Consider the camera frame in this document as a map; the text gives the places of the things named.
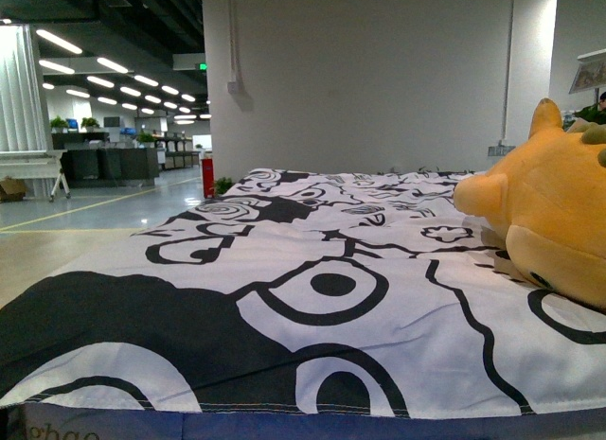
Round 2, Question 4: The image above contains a framed picture on shelf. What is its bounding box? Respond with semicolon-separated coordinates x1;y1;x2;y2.
569;59;606;94

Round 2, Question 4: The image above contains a red fire extinguisher box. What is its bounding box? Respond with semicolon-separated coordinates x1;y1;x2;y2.
201;158;214;199

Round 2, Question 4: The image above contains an orange plush dinosaur toy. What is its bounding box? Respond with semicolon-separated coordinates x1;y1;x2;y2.
454;98;605;309

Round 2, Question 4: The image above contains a cardboard box on floor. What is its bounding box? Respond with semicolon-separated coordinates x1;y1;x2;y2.
0;177;27;202

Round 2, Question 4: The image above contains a dark office counter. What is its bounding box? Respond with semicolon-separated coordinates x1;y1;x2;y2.
51;132;159;187

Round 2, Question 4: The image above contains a white folding table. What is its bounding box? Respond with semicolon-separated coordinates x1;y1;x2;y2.
1;150;71;202

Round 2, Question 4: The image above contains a black and white patterned cloth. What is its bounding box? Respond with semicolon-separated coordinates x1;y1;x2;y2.
1;169;605;419

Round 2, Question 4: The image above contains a wall socket box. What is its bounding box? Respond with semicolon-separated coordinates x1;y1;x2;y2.
488;145;515;157

